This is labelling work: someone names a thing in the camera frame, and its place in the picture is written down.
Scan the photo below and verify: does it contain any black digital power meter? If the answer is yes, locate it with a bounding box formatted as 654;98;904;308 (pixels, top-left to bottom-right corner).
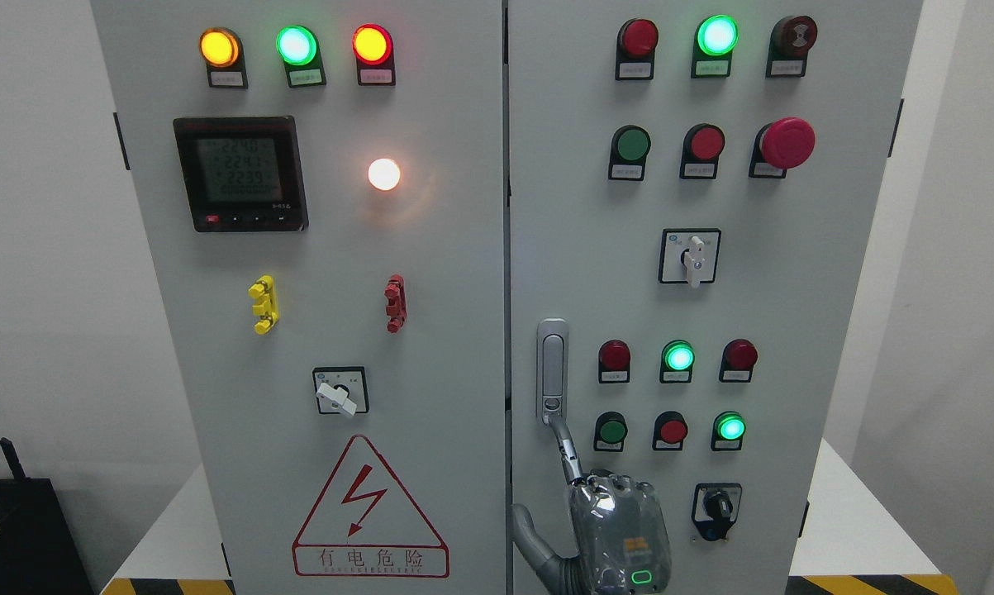
173;114;308;232

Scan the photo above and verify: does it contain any black key selector switch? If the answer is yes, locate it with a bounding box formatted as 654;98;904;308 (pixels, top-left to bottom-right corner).
692;483;743;542

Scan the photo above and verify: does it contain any red lit indicator light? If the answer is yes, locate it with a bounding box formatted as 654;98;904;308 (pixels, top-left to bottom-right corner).
352;23;396;86

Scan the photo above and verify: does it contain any black box with antenna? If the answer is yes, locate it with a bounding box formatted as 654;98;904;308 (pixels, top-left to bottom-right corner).
0;437;76;594

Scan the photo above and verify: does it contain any red triangle warning sticker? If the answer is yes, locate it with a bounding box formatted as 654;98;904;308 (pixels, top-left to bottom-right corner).
292;434;449;579

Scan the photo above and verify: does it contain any silver door handle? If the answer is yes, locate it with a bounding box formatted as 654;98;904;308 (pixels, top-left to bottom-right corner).
535;319;568;426

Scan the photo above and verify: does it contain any white lit indicator lamp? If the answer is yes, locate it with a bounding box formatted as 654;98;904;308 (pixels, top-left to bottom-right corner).
367;158;402;192

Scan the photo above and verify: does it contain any red push button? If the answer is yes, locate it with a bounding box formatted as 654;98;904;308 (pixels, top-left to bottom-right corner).
651;411;689;451
679;123;725;180

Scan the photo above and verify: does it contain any red push button upper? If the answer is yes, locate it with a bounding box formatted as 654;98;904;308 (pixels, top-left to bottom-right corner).
679;123;725;180

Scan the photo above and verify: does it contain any white selector switch left door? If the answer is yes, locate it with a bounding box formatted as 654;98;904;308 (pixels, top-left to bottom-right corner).
312;366;369;418

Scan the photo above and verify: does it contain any white platform with hazard stripes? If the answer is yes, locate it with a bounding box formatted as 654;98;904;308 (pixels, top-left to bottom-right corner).
103;444;958;594

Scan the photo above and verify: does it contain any grey cabinet door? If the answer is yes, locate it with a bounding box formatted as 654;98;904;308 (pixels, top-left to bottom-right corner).
92;1;507;594
509;1;922;594

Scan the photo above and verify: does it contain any green lit indicator middle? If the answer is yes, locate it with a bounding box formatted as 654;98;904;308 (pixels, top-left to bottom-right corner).
659;339;696;383

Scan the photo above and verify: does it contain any yellow indicator light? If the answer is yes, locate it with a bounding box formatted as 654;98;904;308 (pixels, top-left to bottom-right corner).
198;27;249;89

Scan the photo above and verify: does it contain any green push button upper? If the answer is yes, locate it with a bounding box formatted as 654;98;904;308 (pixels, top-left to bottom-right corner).
607;125;651;182

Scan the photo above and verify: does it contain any green lit push button lower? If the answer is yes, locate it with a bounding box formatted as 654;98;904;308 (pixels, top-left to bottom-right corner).
711;411;747;452

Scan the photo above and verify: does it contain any dark red indicator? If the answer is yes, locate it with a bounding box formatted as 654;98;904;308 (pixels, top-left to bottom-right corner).
719;339;759;383
615;18;659;80
597;340;631;383

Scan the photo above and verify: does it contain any dark red indicator middle right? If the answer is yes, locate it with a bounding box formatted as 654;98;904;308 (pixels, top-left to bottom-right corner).
719;339;759;383

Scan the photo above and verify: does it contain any red emergency stop button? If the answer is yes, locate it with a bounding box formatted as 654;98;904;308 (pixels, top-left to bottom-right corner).
748;117;816;179

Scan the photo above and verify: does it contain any left grey cabinet door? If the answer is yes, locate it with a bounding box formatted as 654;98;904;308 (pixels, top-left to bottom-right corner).
92;1;507;594

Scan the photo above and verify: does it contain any green lit indicator top right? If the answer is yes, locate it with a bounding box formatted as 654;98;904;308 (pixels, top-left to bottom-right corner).
692;14;739;79

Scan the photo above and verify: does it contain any green lit indicator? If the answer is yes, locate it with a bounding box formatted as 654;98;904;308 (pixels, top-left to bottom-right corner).
659;339;696;383
692;14;739;79

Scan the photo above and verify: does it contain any white selector switch upper right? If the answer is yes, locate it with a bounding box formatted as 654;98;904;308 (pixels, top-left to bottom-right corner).
658;227;722;288

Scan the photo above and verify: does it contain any dark red indicator top right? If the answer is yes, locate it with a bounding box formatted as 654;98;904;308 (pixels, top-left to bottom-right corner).
615;18;659;80

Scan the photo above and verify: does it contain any right grey cabinet door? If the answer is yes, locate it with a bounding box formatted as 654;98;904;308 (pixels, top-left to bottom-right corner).
509;1;922;594

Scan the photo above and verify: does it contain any dark red indicator middle left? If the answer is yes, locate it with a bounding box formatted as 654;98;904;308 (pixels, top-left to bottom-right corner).
597;340;631;383

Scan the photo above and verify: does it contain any red push button lower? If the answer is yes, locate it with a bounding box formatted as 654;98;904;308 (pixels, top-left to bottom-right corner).
651;411;689;451

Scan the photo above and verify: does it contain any green indicator light top left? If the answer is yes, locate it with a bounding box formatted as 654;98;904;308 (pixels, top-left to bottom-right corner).
275;24;326;89

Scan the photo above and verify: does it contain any dark red buzzer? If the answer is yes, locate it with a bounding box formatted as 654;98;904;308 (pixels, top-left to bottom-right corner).
766;15;818;79

